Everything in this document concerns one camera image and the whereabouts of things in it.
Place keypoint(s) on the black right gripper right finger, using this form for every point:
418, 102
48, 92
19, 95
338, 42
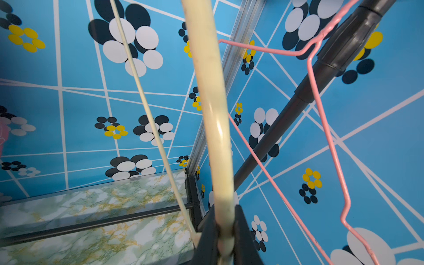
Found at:
245, 252

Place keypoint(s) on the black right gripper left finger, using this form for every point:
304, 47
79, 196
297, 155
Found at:
207, 252

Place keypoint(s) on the pink clothes hanger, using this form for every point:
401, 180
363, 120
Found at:
292, 196

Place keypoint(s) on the white hanger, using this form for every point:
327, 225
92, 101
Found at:
209, 73

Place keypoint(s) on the pink jacket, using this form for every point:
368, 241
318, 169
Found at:
4, 134

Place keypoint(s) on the black clothes rack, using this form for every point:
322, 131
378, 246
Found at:
333, 58

